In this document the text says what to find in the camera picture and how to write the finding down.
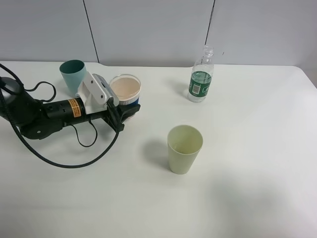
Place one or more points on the pale green plastic cup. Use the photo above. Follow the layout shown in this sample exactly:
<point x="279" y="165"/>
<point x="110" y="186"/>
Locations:
<point x="184" y="143"/>

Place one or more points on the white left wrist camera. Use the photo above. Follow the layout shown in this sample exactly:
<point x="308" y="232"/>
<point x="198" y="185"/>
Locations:
<point x="95" y="93"/>

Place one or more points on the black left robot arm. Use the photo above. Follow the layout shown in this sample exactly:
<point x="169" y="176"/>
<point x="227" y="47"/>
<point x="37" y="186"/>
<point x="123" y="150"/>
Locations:
<point x="38" y="120"/>

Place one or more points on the paper cup with blue sleeve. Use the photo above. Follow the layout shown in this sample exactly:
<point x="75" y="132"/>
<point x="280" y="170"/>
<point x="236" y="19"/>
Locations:
<point x="127" y="88"/>

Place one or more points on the teal plastic cup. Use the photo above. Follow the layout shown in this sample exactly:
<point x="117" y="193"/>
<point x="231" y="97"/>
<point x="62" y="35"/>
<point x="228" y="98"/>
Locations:
<point x="73" y="72"/>

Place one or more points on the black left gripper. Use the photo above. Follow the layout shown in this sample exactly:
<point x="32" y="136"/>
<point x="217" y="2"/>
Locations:
<point x="112" y="115"/>

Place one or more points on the clear water bottle green label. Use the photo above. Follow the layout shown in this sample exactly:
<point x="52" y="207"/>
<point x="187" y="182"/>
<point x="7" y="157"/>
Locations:
<point x="201" y="76"/>

